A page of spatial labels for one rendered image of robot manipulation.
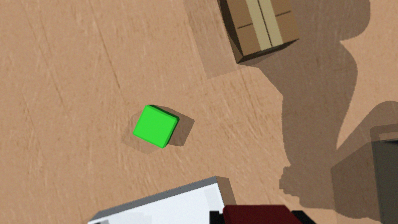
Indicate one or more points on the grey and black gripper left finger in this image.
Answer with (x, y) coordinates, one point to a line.
(216, 218)

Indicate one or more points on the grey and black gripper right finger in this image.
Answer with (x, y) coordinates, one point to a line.
(303, 217)

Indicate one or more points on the green block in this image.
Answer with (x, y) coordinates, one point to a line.
(156, 126)

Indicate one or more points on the brown cardboard box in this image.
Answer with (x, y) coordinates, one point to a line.
(258, 27)

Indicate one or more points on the red block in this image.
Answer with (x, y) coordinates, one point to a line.
(259, 214)

